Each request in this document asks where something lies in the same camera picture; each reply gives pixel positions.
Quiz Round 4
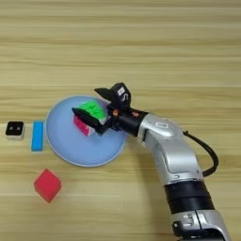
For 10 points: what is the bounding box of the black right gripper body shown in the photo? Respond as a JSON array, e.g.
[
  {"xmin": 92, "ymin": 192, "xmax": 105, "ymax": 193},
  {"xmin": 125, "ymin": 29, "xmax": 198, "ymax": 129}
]
[{"xmin": 100, "ymin": 104, "xmax": 149, "ymax": 137}]

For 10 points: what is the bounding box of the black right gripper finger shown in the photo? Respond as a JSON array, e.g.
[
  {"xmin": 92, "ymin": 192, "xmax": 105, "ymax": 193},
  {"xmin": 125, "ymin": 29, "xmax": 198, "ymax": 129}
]
[
  {"xmin": 71, "ymin": 106, "xmax": 109, "ymax": 137},
  {"xmin": 94, "ymin": 86, "xmax": 116, "ymax": 104}
]

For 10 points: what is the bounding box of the multicolour puzzle cube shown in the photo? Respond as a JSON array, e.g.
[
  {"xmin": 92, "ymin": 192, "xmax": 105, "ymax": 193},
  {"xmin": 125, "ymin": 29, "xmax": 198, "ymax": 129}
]
[{"xmin": 72, "ymin": 99, "xmax": 109, "ymax": 138}]

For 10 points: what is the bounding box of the red foam cube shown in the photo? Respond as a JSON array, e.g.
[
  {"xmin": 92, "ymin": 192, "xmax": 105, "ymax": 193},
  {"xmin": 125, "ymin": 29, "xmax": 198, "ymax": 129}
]
[{"xmin": 33, "ymin": 168, "xmax": 62, "ymax": 204}]

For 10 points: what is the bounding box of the small black box white label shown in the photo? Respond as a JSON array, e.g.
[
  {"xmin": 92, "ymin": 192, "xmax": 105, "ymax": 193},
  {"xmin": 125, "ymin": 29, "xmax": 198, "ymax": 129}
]
[{"xmin": 109, "ymin": 82, "xmax": 132, "ymax": 111}]

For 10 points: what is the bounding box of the light blue round plate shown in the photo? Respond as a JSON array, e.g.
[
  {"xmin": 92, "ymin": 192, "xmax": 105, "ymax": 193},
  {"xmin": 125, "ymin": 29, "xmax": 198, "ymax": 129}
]
[{"xmin": 44, "ymin": 94, "xmax": 129, "ymax": 168}]

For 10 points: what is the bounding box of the blue rectangular block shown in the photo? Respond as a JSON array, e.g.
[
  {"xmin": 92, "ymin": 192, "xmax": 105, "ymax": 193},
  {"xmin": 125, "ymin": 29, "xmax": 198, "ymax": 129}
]
[{"xmin": 30, "ymin": 120, "xmax": 45, "ymax": 153}]

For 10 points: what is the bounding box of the small black white cube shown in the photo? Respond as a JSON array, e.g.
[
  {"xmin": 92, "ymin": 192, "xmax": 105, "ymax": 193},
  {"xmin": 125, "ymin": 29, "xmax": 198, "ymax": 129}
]
[{"xmin": 5, "ymin": 120, "xmax": 25, "ymax": 141}]

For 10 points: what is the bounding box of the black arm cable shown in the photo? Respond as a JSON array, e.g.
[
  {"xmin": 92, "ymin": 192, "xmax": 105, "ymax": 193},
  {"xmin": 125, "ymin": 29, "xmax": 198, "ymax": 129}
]
[{"xmin": 183, "ymin": 130, "xmax": 219, "ymax": 179}]

